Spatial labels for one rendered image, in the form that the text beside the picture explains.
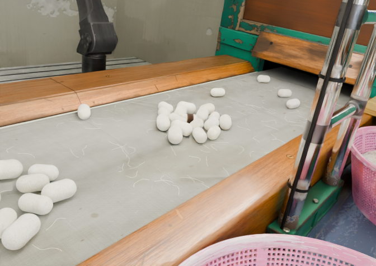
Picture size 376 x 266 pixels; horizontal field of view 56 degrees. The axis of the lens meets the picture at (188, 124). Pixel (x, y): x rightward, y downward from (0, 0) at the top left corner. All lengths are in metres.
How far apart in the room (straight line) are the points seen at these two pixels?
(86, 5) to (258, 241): 0.75
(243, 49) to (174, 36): 1.42
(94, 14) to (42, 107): 0.40
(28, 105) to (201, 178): 0.29
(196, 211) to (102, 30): 0.66
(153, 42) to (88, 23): 1.72
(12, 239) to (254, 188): 0.25
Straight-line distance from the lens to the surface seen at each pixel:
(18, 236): 0.34
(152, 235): 0.32
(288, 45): 0.96
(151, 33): 2.64
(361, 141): 0.69
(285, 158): 0.50
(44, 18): 2.68
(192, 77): 0.83
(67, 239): 0.35
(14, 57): 2.65
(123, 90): 0.69
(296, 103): 0.79
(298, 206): 0.44
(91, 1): 0.95
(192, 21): 2.35
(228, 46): 1.11
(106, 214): 0.38
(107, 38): 0.93
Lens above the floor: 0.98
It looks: 23 degrees down
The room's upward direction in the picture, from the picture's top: 8 degrees clockwise
